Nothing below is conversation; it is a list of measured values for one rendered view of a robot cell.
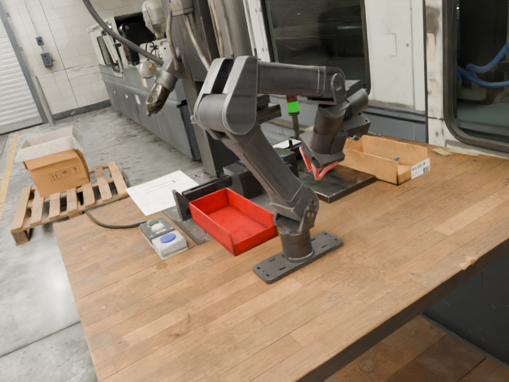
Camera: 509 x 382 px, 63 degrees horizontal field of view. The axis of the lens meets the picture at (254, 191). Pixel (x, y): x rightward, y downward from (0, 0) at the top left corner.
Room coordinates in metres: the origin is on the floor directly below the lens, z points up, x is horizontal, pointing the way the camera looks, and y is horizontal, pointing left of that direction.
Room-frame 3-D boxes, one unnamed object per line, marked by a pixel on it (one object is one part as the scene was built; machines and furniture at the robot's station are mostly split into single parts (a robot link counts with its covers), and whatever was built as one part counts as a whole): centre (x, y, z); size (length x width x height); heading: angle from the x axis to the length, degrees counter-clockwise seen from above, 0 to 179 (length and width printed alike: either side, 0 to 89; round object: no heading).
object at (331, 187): (1.07, -0.23, 0.91); 0.17 x 0.16 x 0.02; 116
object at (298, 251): (0.75, -0.06, 0.94); 0.20 x 0.07 x 0.08; 116
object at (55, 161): (4.15, 1.90, 0.40); 0.67 x 0.60 x 0.50; 18
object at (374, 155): (1.13, -0.38, 0.93); 0.25 x 0.13 x 0.08; 26
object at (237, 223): (0.94, 0.07, 0.93); 0.25 x 0.12 x 0.06; 26
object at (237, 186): (1.18, -0.03, 0.94); 0.20 x 0.10 x 0.07; 116
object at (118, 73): (6.99, 1.78, 1.21); 0.86 x 0.10 x 0.79; 23
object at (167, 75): (1.38, 0.20, 1.25); 0.19 x 0.07 x 0.19; 116
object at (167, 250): (0.90, 0.23, 0.90); 0.07 x 0.07 x 0.06; 26
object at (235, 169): (1.18, -0.03, 0.98); 0.20 x 0.10 x 0.01; 116
